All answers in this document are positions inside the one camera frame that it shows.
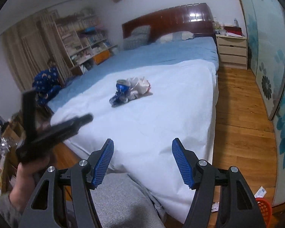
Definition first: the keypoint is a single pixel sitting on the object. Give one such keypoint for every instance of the blue moon pattern blanket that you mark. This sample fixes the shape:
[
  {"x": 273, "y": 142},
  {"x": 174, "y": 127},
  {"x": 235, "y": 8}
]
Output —
[{"x": 47, "y": 86}]

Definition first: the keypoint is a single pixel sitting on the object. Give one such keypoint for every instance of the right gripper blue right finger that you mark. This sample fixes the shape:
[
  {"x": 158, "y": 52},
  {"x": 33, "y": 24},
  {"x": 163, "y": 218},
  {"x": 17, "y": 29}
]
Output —
[{"x": 186, "y": 161}]

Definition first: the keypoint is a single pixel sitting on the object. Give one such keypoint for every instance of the bed with blue sheet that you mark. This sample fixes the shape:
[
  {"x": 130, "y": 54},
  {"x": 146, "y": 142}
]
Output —
[{"x": 153, "y": 54}]

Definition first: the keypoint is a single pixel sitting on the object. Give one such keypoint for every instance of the beige wooden nightstand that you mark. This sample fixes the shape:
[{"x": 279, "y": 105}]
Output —
[{"x": 232, "y": 51}]

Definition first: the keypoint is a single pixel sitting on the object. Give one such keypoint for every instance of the white paper ball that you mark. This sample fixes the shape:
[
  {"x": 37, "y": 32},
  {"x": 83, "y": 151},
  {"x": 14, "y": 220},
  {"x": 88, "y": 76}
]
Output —
[{"x": 138, "y": 87}]

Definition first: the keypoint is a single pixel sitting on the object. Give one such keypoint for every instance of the floral sliding wardrobe door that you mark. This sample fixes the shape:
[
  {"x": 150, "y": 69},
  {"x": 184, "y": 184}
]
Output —
[{"x": 265, "y": 27}]

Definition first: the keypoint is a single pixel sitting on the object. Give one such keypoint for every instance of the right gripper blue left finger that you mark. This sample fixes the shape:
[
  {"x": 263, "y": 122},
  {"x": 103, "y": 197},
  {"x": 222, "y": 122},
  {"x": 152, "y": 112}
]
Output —
[{"x": 100, "y": 163}]

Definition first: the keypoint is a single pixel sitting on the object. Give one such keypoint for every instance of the dark red wooden headboard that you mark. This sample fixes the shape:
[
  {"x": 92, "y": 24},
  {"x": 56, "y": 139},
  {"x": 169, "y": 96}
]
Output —
[{"x": 196, "y": 18}]

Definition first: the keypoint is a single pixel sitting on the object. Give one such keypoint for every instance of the wooden bookshelf with books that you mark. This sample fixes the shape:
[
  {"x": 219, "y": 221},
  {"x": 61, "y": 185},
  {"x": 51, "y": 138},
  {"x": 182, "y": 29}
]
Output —
[{"x": 83, "y": 41}]

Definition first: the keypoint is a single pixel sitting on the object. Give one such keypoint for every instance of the white and blue pillow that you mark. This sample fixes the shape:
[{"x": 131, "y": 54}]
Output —
[{"x": 176, "y": 36}]

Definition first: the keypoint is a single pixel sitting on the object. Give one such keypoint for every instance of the red plastic trash basket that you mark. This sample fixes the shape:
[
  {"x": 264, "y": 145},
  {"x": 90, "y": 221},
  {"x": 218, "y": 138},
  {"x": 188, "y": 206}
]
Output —
[{"x": 266, "y": 209}]

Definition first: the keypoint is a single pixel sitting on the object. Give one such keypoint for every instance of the person's grey trouser leg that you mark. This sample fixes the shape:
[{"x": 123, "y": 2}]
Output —
[{"x": 122, "y": 201}]

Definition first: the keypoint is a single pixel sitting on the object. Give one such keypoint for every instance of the crushed blue soda can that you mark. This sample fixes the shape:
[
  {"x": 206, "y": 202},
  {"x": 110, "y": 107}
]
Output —
[{"x": 122, "y": 90}]

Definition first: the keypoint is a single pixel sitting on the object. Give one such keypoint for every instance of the white cloth on bed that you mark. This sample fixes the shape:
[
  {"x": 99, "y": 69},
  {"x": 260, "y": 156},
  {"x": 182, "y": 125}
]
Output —
[{"x": 181, "y": 105}]

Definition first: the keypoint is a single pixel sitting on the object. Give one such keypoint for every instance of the beige curtain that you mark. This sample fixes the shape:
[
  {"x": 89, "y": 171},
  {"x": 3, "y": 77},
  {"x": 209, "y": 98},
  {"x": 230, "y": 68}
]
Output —
[{"x": 30, "y": 47}]

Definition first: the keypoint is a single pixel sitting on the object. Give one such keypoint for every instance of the white paper card on floor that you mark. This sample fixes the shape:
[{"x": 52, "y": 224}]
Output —
[{"x": 260, "y": 193}]

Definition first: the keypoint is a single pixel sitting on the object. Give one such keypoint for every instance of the grey plaid pillow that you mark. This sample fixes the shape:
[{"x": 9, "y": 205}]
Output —
[{"x": 139, "y": 37}]

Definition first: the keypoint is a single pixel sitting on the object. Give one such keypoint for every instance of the person's left hand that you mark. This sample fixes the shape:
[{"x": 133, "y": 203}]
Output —
[{"x": 25, "y": 181}]

